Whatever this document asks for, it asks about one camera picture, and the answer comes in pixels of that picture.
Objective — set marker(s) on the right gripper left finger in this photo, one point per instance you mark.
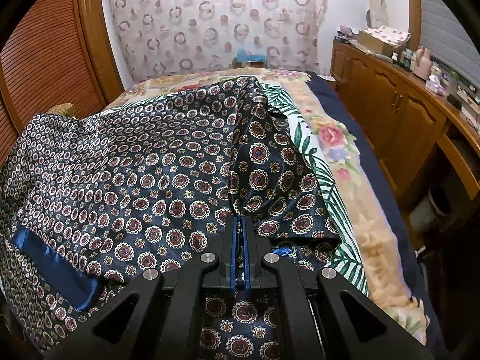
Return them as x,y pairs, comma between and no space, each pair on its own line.
223,277

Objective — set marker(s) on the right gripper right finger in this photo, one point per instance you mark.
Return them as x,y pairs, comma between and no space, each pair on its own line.
254,248

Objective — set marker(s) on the navy patterned satin garment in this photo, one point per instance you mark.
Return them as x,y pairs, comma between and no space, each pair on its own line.
89,205

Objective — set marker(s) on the palm leaf print sheet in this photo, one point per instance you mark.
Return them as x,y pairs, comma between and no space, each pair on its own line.
184,162

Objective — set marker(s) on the floral bed blanket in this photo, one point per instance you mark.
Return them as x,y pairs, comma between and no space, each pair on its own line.
284,89

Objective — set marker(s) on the navy bed sheet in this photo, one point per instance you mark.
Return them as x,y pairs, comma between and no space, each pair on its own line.
375,179

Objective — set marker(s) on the cardboard box with blue cloth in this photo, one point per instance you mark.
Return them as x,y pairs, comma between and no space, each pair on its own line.
247,59

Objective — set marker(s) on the wooden sideboard cabinet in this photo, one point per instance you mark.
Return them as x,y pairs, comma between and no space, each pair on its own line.
404,122

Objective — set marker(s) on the mustard gold patterned cloth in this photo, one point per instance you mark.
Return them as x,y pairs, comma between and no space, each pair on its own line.
65,109

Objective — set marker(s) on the pink circle sheer curtain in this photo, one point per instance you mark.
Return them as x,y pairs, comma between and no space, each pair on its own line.
173,37

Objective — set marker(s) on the floral covered box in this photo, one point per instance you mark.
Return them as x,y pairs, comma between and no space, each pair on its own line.
383,40

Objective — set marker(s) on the pink jug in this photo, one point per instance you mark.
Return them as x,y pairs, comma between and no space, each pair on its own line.
423,64

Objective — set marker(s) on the brown louvered wardrobe door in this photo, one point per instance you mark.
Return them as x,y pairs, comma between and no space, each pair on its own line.
59,52

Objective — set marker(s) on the grey window blind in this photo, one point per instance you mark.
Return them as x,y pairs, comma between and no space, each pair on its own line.
447,40

